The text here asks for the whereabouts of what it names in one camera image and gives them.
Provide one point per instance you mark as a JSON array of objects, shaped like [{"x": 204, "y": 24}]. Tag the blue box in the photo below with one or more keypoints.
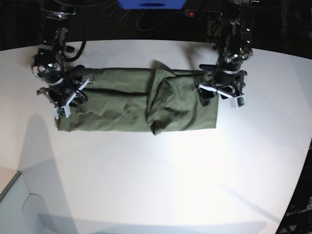
[{"x": 151, "y": 4}]

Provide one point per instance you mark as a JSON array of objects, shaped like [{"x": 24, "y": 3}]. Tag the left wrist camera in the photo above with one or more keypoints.
[{"x": 238, "y": 101}]

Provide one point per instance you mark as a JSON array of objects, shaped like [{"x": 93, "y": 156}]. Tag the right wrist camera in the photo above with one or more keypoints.
[{"x": 63, "y": 111}]

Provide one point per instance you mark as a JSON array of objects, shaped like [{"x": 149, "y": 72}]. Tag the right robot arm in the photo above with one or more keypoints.
[{"x": 48, "y": 64}]

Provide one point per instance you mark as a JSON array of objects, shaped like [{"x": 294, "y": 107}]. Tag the green t-shirt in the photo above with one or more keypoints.
[{"x": 139, "y": 100}]

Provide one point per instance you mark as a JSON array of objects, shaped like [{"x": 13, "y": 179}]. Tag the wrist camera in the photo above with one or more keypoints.
[
  {"x": 238, "y": 101},
  {"x": 63, "y": 111}
]

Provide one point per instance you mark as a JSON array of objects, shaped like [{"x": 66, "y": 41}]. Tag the black power strip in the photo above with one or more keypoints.
[{"x": 207, "y": 14}]

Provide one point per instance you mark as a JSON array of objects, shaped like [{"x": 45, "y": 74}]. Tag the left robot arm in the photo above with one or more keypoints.
[{"x": 235, "y": 43}]

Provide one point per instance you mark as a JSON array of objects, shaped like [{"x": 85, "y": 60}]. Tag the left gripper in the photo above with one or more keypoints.
[{"x": 225, "y": 83}]

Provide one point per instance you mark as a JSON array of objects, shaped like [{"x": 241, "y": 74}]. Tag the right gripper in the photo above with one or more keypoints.
[{"x": 66, "y": 92}]

